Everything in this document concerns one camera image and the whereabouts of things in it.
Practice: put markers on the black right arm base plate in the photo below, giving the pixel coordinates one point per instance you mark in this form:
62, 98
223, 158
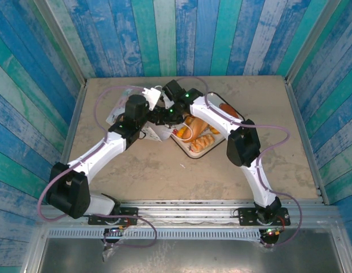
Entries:
246, 217

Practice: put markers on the pale braided fake bread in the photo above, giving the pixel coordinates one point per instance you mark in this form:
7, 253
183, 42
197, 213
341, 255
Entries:
202, 142

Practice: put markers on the long beige fake baguette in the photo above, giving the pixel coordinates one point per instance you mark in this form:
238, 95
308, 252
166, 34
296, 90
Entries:
198, 127

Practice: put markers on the aluminium mounting rail frame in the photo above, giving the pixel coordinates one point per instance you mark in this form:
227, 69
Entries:
187, 211

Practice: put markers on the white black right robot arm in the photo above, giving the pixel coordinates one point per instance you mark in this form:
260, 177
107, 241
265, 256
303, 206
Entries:
244, 145

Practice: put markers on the black round mount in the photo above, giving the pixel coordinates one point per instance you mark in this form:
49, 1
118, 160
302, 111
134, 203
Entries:
269, 241
110, 241

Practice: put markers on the white strawberry print tray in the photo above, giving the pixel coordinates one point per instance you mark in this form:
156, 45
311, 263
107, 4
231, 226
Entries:
184, 145

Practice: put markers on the steel sheet panel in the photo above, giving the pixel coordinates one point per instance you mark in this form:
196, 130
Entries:
192, 256

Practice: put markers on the white paper bag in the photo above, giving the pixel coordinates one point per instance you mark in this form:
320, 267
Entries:
155, 133

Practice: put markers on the aluminium corner post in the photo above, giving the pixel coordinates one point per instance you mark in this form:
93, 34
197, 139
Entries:
65, 48
310, 42

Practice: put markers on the small LED circuit board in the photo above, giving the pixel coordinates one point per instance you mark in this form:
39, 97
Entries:
272, 232
116, 229

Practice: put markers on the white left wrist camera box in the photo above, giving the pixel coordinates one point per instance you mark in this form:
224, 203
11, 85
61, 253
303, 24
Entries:
151, 95

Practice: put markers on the clear plastic wrap scrap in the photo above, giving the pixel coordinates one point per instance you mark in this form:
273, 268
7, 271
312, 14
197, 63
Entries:
107, 251

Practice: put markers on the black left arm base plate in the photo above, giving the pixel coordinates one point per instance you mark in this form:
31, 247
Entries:
93, 220

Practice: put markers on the aluminium table side rail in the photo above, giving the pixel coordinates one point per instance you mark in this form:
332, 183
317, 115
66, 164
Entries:
75, 113
297, 108

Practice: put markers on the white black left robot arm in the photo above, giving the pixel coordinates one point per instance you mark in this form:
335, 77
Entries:
67, 193

